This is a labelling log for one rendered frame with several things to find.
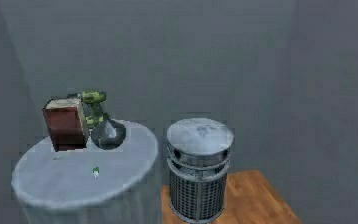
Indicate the small green white object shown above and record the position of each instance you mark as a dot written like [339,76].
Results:
[96,172]

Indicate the round grey table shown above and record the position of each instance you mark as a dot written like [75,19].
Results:
[73,180]

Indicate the grey metal mesh bin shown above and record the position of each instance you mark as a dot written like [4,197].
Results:
[198,166]

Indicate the dark red box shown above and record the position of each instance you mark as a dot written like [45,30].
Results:
[65,125]

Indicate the dark grey bowl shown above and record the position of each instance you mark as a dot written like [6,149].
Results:
[108,134]

